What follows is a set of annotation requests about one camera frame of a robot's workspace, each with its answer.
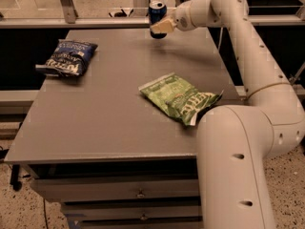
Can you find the blue chip bag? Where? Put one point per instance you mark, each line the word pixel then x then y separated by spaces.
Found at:
pixel 71 58

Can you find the blue pepsi can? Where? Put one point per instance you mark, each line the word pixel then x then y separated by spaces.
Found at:
pixel 156 12

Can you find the top drawer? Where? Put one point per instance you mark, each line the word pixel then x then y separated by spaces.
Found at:
pixel 115 188

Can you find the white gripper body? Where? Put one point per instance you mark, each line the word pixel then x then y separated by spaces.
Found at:
pixel 181 20

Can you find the drawer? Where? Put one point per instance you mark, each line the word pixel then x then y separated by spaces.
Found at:
pixel 115 188
pixel 91 212

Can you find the green chip bag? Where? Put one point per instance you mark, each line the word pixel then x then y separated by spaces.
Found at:
pixel 178 98

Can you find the middle drawer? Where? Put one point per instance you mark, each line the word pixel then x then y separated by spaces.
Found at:
pixel 91 212

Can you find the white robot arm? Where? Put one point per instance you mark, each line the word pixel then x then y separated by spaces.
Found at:
pixel 233 140

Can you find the grey drawer cabinet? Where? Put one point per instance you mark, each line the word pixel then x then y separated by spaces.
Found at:
pixel 100 125

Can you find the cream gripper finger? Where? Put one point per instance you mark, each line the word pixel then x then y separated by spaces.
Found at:
pixel 166 25

